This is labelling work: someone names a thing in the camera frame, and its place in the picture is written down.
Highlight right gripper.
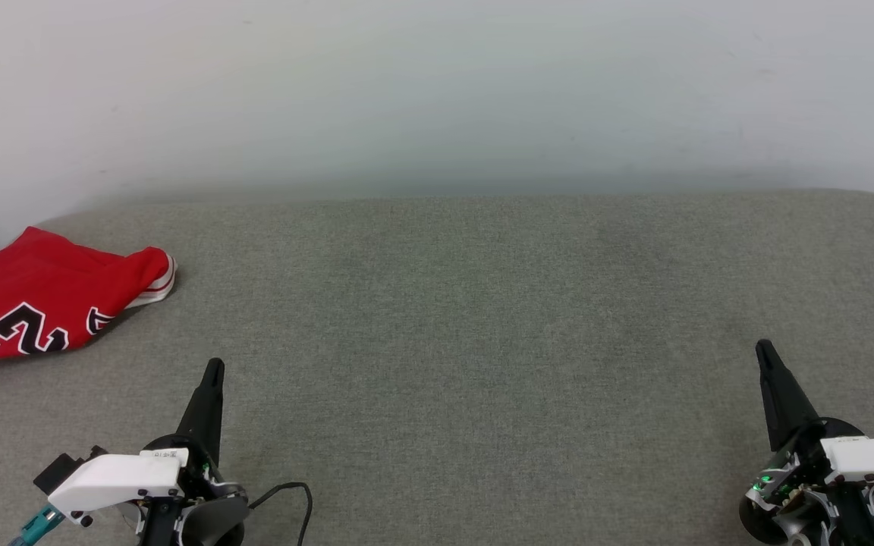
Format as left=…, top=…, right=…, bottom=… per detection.
left=738, top=339, right=874, bottom=546

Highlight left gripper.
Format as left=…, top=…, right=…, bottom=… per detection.
left=138, top=358, right=250, bottom=546

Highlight red basketball jersey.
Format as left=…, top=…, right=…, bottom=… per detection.
left=0, top=226, right=178, bottom=380

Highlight grey fabric sofa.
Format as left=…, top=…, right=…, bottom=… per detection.
left=0, top=190, right=874, bottom=546

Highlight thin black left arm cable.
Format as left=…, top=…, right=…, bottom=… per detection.
left=247, top=482, right=313, bottom=546

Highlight teal cable connector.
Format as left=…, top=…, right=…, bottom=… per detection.
left=8, top=504, right=67, bottom=546

